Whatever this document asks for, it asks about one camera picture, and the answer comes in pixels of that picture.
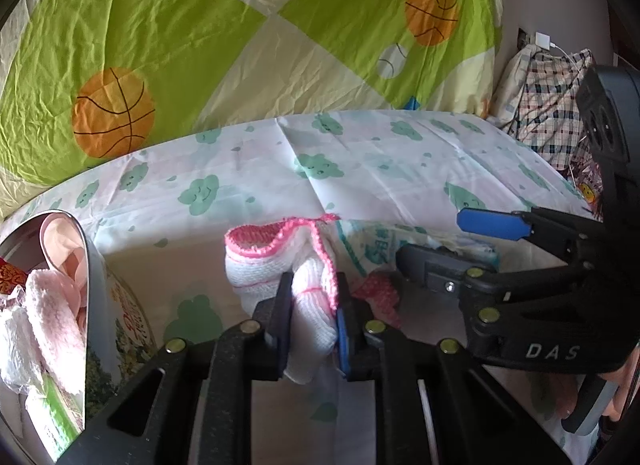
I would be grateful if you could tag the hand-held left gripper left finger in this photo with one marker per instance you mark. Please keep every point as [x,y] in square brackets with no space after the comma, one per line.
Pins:
[280,325]

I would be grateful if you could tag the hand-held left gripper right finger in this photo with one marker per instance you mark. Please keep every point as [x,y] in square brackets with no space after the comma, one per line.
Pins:
[344,340]

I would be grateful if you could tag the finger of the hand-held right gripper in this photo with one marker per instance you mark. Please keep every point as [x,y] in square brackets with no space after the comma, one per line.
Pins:
[490,222]
[435,265]

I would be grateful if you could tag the white glove with pink trim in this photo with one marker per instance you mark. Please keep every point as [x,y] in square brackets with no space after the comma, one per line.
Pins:
[310,305]

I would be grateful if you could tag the cotton swab pack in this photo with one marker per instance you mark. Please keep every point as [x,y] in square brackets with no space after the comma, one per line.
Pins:
[380,250]

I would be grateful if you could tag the round metal tin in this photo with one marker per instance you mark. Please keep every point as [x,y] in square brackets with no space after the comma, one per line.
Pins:
[115,325]

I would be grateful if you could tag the fluffy pink sock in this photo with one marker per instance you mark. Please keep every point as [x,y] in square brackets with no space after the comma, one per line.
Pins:
[50,310]

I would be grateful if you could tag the thin pink cloth sock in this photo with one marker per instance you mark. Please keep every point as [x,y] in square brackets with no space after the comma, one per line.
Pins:
[60,240]

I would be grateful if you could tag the green tissue packet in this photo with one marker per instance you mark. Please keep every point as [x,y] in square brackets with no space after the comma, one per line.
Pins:
[50,415]

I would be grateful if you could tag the red candy wrapper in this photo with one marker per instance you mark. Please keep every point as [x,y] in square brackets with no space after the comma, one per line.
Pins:
[10,277]

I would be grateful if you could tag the clear plastic bag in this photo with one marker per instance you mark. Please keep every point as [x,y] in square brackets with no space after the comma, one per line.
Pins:
[377,295]

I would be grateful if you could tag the yellow red printed bag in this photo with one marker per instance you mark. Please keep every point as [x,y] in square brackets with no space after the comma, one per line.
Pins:
[587,190]

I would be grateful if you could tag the cloud-print tablecloth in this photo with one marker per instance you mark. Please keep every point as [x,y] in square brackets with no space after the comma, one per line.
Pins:
[375,170]

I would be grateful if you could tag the plaid bag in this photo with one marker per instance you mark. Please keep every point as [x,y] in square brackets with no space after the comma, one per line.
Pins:
[545,105]

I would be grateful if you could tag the white charger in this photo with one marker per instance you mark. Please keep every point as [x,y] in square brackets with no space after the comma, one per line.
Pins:
[543,41]

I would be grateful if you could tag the green cream ball-print sheet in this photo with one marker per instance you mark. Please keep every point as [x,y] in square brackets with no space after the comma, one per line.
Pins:
[225,45]

